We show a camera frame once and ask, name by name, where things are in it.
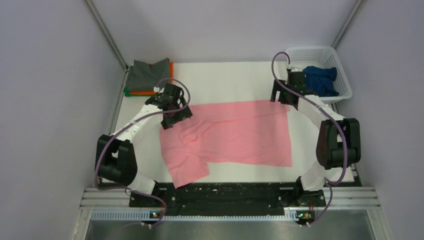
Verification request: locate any white cable duct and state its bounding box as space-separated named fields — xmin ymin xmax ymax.
xmin=90 ymin=209 xmax=316 ymax=222

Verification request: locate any blue t-shirt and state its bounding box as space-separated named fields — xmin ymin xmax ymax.
xmin=303 ymin=66 xmax=340 ymax=97

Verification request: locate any green folded t-shirt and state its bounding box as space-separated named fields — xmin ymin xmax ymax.
xmin=123 ymin=65 xmax=134 ymax=97

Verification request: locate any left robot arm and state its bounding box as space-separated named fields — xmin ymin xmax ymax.
xmin=93 ymin=78 xmax=193 ymax=207

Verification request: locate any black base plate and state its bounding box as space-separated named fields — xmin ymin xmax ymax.
xmin=124 ymin=183 xmax=330 ymax=217

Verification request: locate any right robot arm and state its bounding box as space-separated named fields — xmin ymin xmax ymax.
xmin=270 ymin=69 xmax=361 ymax=206

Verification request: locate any pink t-shirt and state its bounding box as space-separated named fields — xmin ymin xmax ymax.
xmin=160 ymin=100 xmax=292 ymax=188

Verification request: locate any white plastic basket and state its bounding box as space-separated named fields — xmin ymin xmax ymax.
xmin=285 ymin=46 xmax=353 ymax=105

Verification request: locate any right aluminium frame post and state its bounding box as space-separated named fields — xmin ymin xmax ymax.
xmin=331 ymin=0 xmax=367 ymax=49

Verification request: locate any left aluminium frame post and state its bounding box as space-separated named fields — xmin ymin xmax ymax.
xmin=83 ymin=0 xmax=128 ymax=70

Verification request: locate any orange folded t-shirt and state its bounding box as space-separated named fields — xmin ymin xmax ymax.
xmin=129 ymin=61 xmax=175 ymax=97

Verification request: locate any grey folded t-shirt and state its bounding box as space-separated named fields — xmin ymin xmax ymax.
xmin=127 ymin=58 xmax=171 ymax=92

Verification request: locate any aluminium frame post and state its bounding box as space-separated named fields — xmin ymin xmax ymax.
xmin=83 ymin=0 xmax=128 ymax=70
xmin=331 ymin=0 xmax=367 ymax=49

